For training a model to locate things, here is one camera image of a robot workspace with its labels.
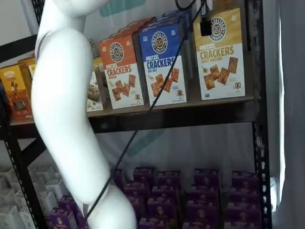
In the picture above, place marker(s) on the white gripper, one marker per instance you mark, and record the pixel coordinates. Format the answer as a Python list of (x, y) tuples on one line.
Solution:
[(209, 4)]

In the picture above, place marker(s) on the yellow white pretzel crackers box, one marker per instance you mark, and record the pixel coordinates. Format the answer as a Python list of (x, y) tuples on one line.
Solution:
[(219, 71)]

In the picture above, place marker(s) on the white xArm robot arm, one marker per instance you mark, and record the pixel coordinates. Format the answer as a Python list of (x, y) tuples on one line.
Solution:
[(62, 95)]

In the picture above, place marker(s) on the blue white pretzel crackers box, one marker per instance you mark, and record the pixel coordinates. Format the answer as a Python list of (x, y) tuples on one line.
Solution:
[(176, 14), (157, 47), (187, 59)]

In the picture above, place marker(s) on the wooden shelf board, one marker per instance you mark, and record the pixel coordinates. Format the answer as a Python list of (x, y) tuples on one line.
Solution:
[(202, 102)]

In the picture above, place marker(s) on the yellow topped white box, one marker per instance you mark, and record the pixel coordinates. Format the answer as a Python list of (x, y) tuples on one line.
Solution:
[(93, 48)]

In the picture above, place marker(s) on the cream yellow snack bar box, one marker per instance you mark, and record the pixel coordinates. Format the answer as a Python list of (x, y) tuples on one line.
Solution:
[(95, 95)]

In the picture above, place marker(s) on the purple snack box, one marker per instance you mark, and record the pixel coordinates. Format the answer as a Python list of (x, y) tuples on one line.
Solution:
[(164, 193), (244, 197), (155, 223), (168, 179), (135, 190), (62, 220), (118, 179), (205, 194), (144, 175), (199, 225), (202, 212), (68, 205), (243, 212), (243, 225), (245, 180), (141, 210), (206, 177), (162, 208)]

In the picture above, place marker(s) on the orange brown snack box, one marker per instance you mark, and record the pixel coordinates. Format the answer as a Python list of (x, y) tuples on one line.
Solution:
[(14, 95), (25, 71)]

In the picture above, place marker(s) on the white carton box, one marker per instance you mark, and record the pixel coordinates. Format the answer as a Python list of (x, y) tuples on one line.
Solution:
[(7, 175), (25, 219), (19, 198), (53, 186), (6, 196), (48, 202), (43, 171), (9, 217)]

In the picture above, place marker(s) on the grey curtain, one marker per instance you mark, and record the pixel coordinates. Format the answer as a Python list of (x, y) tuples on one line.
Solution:
[(293, 95)]

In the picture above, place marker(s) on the black metal shelving frame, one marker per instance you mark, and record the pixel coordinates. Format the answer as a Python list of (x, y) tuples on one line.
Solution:
[(261, 143)]

